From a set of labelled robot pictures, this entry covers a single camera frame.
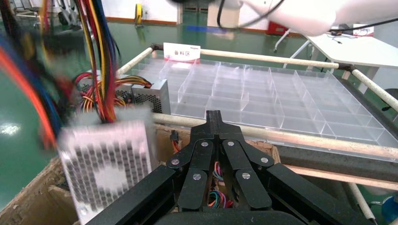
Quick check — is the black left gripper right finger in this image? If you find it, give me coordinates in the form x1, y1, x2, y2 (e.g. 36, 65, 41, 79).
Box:
215, 110, 371, 225

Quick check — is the yellow standing object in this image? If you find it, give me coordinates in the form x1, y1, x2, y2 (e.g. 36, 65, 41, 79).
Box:
134, 3, 144, 26

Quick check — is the tan ledge board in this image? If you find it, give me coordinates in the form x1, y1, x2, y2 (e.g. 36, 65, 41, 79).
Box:
284, 165, 398, 192

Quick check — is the white table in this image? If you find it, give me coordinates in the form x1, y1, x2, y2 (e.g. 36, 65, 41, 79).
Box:
273, 28, 398, 94

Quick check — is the black rack edge strip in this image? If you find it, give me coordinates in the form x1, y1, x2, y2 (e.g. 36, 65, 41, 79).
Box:
276, 145, 398, 182

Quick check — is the black camera cable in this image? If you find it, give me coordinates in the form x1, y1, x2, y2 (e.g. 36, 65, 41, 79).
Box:
216, 0, 285, 29

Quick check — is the white red sign card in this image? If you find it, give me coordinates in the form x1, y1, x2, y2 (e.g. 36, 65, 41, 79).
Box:
163, 42, 201, 64

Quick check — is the clear acrylic divider tray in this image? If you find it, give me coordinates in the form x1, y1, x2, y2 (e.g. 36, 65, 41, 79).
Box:
132, 56, 398, 162

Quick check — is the white rack pipe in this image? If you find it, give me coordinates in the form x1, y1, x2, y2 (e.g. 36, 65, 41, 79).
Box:
347, 182, 377, 225
117, 46, 154, 76
152, 112, 398, 160
351, 68, 398, 113
199, 49, 340, 69

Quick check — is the grey power supply with cables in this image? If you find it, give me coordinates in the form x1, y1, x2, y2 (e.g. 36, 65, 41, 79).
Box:
74, 72, 172, 115
0, 0, 156, 225
170, 129, 182, 153
207, 161, 234, 209

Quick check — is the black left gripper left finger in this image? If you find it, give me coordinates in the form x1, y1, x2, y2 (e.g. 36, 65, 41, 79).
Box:
87, 110, 218, 225

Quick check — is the red white small box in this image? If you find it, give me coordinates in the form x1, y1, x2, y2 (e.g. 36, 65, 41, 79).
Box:
352, 23, 375, 37

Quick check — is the blue round object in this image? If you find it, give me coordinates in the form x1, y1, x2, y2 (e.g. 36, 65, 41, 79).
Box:
382, 195, 398, 224

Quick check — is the brown divided cardboard box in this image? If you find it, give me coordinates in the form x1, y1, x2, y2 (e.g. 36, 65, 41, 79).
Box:
0, 124, 281, 225

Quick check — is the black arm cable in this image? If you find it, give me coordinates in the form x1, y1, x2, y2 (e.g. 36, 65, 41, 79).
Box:
329, 18, 398, 33

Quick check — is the red crate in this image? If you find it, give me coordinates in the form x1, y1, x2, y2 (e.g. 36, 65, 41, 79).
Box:
267, 21, 290, 36

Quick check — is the white pillar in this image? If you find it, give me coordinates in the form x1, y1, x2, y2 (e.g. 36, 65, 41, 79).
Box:
207, 0, 241, 29

